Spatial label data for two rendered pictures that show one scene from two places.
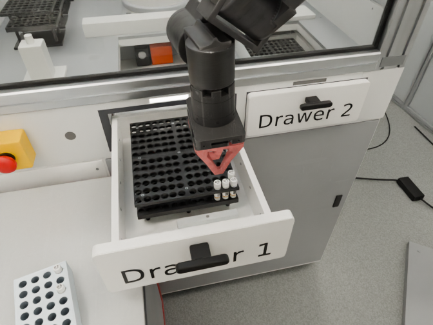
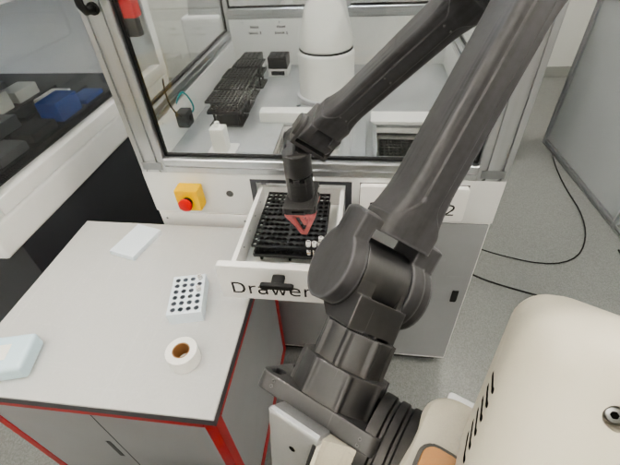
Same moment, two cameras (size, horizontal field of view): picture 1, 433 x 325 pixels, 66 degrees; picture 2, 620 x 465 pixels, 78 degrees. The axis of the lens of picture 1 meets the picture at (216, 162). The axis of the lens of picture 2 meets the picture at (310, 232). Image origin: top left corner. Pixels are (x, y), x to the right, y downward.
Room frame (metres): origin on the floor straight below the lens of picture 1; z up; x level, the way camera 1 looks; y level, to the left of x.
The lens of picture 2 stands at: (-0.24, -0.26, 1.54)
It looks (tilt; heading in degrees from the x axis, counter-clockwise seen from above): 42 degrees down; 22
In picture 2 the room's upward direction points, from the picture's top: 4 degrees counter-clockwise
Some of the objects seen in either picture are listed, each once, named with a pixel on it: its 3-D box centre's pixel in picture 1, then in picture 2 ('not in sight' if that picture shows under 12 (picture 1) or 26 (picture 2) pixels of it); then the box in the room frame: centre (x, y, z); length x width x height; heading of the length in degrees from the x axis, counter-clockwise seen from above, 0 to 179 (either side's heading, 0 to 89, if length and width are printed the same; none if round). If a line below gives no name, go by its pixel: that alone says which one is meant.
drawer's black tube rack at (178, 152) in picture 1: (180, 164); (294, 226); (0.47, 0.07, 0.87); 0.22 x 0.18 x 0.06; 13
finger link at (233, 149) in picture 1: (216, 145); (303, 214); (0.37, 0.00, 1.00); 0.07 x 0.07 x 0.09; 11
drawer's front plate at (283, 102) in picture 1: (306, 108); (411, 202); (0.65, -0.21, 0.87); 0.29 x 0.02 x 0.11; 103
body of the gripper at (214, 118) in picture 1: (213, 103); (300, 186); (0.37, 0.00, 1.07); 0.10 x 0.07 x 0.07; 11
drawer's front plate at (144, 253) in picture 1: (198, 251); (280, 282); (0.27, 0.03, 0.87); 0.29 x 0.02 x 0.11; 103
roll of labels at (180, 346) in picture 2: not in sight; (183, 354); (0.08, 0.20, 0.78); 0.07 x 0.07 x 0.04
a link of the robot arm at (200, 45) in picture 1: (209, 58); (297, 160); (0.38, 0.01, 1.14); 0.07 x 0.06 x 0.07; 21
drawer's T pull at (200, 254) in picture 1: (200, 256); (277, 281); (0.25, 0.02, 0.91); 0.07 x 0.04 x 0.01; 103
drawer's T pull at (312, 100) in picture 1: (314, 102); not in sight; (0.63, -0.22, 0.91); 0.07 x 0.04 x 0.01; 103
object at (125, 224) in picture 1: (180, 162); (294, 225); (0.48, 0.07, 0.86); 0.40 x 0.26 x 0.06; 13
